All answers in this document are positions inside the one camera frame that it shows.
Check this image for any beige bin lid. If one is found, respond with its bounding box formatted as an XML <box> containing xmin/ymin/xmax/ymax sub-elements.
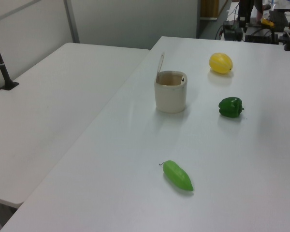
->
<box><xmin>156</xmin><ymin>51</ymin><xmax>166</xmax><ymax>78</ymax></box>

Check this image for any white ceramic cup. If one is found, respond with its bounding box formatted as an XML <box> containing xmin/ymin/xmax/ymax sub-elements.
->
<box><xmin>154</xmin><ymin>70</ymin><xmax>188</xmax><ymax>114</ymax></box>

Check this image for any light green toy pea pod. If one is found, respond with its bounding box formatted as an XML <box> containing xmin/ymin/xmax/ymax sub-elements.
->
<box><xmin>159</xmin><ymin>159</ymin><xmax>194</xmax><ymax>192</ymax></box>

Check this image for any dark green toy bell pepper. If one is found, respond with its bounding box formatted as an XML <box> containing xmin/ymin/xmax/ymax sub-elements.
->
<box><xmin>218</xmin><ymin>97</ymin><xmax>245</xmax><ymax>118</ymax></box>

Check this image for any yellow striped toy melon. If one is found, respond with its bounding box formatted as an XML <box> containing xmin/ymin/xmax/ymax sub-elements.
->
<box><xmin>209</xmin><ymin>52</ymin><xmax>233</xmax><ymax>74</ymax></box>

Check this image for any white side table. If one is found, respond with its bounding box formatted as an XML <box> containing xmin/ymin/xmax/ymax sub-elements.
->
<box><xmin>0</xmin><ymin>43</ymin><xmax>151</xmax><ymax>209</ymax></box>

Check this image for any wooden cabinet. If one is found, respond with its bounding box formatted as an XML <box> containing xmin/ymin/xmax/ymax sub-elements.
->
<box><xmin>200</xmin><ymin>0</ymin><xmax>219</xmax><ymax>21</ymax></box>

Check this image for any dark equipment column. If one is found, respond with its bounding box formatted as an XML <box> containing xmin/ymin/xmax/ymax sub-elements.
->
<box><xmin>238</xmin><ymin>0</ymin><xmax>254</xmax><ymax>28</ymax></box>

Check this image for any black pole with base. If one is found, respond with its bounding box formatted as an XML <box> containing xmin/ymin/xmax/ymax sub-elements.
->
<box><xmin>0</xmin><ymin>24</ymin><xmax>19</xmax><ymax>91</ymax></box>

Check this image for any yellow hand tool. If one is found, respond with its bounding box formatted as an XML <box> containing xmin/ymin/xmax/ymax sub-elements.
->
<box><xmin>260</xmin><ymin>17</ymin><xmax>275</xmax><ymax>28</ymax></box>

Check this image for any black box with cables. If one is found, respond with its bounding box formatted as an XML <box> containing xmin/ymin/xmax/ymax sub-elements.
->
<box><xmin>216</xmin><ymin>20</ymin><xmax>245</xmax><ymax>41</ymax></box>

